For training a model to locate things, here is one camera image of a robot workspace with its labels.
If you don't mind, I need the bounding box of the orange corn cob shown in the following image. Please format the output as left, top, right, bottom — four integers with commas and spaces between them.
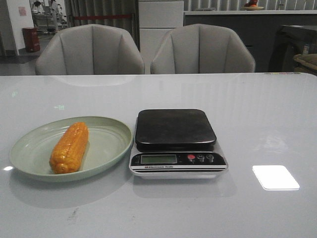
49, 122, 89, 174

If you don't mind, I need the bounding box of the black silver kitchen scale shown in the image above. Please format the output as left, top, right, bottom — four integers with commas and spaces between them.
129, 109, 228, 179

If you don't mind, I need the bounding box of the light green plate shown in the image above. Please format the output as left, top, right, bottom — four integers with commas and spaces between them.
9, 117, 133, 182

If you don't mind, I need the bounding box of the right grey upholstered chair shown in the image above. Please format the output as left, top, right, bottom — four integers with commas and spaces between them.
151, 24, 256, 74

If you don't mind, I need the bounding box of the grey upholstered chair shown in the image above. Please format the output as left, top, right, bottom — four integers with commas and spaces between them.
151, 24, 256, 74
35, 24, 145, 75

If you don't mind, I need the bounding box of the left grey upholstered chair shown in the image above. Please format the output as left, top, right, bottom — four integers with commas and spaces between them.
35, 24, 145, 75

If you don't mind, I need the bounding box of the white cabinet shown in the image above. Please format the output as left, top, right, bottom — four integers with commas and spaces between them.
138, 0, 184, 74

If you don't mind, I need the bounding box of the grey counter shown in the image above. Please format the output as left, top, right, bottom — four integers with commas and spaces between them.
184, 10, 317, 72

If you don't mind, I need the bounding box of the fruit bowl on counter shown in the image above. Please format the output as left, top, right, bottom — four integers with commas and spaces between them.
241, 0, 264, 11

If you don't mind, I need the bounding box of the red trash bin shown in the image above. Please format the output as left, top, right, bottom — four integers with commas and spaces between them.
22, 27, 40, 53

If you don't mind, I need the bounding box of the dark side table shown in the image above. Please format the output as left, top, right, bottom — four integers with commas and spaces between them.
268, 25, 317, 72

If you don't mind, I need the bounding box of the tan cushion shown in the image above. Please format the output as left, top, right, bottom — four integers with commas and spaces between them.
293, 54, 317, 76

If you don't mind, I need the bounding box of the pink wall notice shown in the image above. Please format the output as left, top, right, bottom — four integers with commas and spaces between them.
18, 6, 27, 16

